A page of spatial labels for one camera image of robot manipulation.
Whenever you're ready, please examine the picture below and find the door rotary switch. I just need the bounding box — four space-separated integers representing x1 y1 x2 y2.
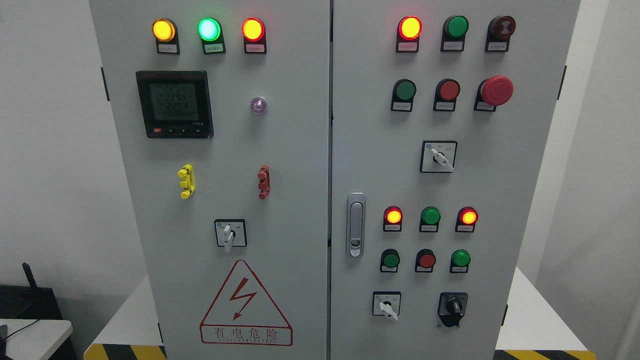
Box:
214 218 248 254

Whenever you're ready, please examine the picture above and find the grey electrical cabinet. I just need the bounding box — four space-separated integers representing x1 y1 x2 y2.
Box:
89 0 580 360

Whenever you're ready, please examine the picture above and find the red terminal connector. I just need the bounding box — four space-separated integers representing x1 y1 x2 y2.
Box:
257 164 271 200

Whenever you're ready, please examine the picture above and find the red lit lamp middle left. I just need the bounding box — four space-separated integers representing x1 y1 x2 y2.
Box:
382 205 403 232

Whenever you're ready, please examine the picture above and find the red lit lamp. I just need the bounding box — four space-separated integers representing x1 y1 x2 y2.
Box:
382 205 403 232
455 206 479 233

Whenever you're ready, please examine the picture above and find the small clear light bulb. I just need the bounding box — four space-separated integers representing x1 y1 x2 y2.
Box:
250 96 268 116

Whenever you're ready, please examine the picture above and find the green push button lower left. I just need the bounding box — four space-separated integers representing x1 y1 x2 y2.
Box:
379 248 401 273

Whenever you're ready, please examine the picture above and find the green push button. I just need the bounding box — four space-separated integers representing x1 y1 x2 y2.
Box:
390 79 417 112
449 249 472 274
379 248 401 273

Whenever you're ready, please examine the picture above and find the green lamp middle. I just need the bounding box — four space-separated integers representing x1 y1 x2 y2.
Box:
419 206 441 233

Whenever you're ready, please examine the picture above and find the green push button upper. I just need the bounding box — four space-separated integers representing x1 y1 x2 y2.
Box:
390 79 417 112

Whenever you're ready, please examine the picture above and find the red push button lower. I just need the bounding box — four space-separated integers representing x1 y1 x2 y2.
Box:
414 248 437 273

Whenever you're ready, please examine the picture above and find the red push button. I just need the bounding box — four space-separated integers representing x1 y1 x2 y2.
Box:
414 248 437 273
433 78 461 112

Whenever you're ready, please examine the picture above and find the yellow terminal connector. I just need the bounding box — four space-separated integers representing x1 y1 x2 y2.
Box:
177 163 195 199

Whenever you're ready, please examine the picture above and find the red lit lamp middle right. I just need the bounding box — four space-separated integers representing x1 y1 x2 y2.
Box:
455 206 479 233

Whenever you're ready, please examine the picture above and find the red electric hazard sticker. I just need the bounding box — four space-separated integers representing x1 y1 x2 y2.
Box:
199 259 294 347

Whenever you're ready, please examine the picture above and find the red push button upper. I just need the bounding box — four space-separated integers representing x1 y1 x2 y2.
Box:
433 78 461 112

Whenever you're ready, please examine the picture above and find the green push button lower right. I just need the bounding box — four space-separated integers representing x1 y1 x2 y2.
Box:
449 249 472 274

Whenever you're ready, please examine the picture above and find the black digital power meter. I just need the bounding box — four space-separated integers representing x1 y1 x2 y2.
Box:
135 70 214 139

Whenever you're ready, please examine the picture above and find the red lit lamp left door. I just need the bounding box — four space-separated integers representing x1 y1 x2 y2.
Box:
241 17 267 54

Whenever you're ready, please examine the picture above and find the red lit lamp door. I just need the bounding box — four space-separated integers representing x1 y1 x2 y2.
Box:
395 15 423 53
241 17 267 54

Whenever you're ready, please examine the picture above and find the red lit lamp right door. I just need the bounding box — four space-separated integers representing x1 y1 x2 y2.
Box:
395 15 423 53

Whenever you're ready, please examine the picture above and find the green lit indicator lamp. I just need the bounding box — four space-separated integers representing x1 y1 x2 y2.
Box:
198 17 226 55

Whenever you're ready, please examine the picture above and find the red emergency stop button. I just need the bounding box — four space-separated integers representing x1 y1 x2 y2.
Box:
473 75 514 113

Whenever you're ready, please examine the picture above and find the green lamp top right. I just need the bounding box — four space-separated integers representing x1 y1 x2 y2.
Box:
440 14 469 52

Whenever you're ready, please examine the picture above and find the yellow indicator lamp top left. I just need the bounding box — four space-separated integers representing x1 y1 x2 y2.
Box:
151 18 180 55

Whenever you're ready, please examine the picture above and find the dark red buzzer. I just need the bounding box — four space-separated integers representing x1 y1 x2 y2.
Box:
484 15 516 53

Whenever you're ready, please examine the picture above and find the black device with antenna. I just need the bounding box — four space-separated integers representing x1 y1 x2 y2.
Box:
0 262 63 321

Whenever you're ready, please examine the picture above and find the white side table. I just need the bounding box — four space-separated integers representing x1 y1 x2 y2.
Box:
0 318 73 360

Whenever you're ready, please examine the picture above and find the silver door latch handle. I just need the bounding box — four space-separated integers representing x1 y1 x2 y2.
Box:
346 193 367 258

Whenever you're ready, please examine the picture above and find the upper right rotary switch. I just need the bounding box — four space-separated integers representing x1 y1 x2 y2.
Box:
419 140 458 174

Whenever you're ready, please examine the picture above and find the lower right rotary switch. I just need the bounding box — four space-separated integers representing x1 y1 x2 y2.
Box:
371 291 402 322

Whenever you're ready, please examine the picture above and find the black key selector switch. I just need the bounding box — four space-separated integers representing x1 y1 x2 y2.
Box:
438 292 468 328

